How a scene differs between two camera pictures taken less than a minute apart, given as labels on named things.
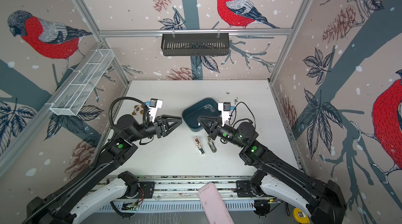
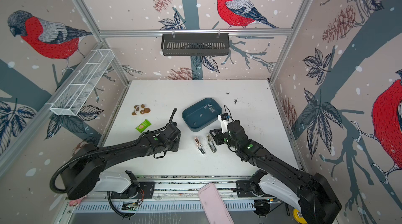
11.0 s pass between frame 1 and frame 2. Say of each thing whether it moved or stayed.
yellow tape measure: stayed
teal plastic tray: stayed
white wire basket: stayed
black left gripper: moved
